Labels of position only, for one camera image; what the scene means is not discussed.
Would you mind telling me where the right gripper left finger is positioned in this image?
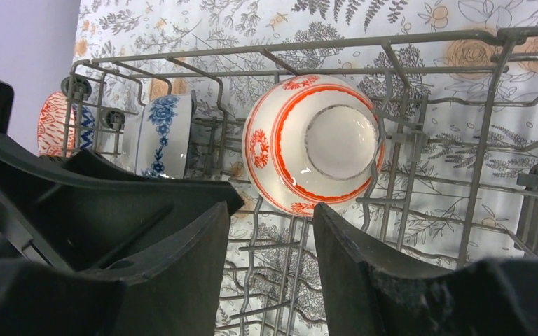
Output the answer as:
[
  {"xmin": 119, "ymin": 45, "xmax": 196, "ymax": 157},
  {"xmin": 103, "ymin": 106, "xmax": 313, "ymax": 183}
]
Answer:
[{"xmin": 0, "ymin": 202, "xmax": 230, "ymax": 335}]

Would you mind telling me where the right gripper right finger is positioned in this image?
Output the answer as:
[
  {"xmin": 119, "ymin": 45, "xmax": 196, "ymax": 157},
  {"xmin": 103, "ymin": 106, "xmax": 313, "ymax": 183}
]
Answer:
[{"xmin": 313, "ymin": 203, "xmax": 538, "ymax": 335}]

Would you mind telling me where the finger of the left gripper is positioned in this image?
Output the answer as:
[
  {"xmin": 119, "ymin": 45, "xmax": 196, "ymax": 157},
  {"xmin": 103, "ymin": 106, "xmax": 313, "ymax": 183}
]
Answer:
[{"xmin": 0, "ymin": 129, "xmax": 246, "ymax": 272}]

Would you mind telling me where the blue white zigzag bowl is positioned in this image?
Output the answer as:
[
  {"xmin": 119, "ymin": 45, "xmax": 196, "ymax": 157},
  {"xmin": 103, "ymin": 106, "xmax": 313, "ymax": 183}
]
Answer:
[{"xmin": 36, "ymin": 91, "xmax": 97, "ymax": 158}]

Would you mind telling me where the grey wire dish rack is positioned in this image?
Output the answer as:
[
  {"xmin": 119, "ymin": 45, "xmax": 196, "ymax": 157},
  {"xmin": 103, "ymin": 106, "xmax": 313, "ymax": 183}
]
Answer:
[{"xmin": 60, "ymin": 25, "xmax": 538, "ymax": 336}]

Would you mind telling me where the white blue floral bowl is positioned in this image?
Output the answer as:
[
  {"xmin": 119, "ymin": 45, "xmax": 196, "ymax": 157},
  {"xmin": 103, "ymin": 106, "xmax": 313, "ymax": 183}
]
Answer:
[{"xmin": 118, "ymin": 94, "xmax": 195, "ymax": 179}]

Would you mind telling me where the red white bowl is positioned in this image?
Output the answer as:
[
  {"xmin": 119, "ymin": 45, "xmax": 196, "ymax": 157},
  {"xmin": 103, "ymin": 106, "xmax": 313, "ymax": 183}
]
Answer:
[{"xmin": 242, "ymin": 74, "xmax": 385, "ymax": 216}]

